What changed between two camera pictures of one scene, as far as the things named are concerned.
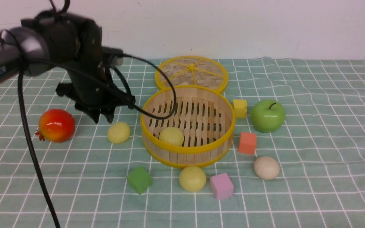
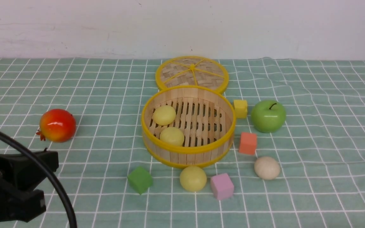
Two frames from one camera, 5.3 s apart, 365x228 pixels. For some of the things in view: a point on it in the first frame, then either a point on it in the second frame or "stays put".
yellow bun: x=118 y=132 -> x=164 y=115
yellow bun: x=172 y=134 stays put
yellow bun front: x=192 y=178 stays put
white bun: x=266 y=167 stays put
